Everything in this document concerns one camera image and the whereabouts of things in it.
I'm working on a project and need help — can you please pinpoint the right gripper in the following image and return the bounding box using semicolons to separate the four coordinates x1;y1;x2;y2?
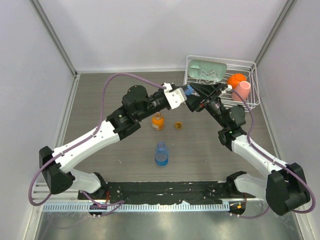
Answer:
183;83;229;129

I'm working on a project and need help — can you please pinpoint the blue bottle cap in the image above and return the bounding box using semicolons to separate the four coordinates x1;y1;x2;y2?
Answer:
184;85;193;96

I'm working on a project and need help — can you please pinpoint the clear blue water bottle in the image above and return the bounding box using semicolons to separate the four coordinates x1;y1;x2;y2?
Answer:
154;141;169;167

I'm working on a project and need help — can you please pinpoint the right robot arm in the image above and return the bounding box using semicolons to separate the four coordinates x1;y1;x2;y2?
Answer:
186;82;316;216

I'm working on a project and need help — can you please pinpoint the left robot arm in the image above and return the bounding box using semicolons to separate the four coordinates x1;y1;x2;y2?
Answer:
39;83;177;200

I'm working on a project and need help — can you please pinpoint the orange juice bottle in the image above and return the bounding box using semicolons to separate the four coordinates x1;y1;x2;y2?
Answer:
151;112;165;131

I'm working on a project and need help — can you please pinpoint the orange bottle cap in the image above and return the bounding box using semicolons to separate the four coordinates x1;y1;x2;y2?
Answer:
174;121;183;130

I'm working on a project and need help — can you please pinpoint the mint green divided tray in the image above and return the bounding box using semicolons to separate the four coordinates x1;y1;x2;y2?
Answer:
187;59;227;82

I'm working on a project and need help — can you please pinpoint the orange bowl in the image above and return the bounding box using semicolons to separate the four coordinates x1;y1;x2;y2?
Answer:
227;73;247;89

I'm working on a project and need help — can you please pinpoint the pink cup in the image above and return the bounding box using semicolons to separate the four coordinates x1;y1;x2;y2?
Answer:
231;81;251;102

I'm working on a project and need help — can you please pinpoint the white wire dish rack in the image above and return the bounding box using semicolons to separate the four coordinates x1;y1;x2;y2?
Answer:
183;55;260;110

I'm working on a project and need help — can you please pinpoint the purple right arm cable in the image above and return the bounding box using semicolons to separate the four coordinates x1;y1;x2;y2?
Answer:
226;84;316;219

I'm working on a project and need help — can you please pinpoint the white slotted cable duct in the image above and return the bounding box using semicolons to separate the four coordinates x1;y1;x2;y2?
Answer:
42;201;230;213

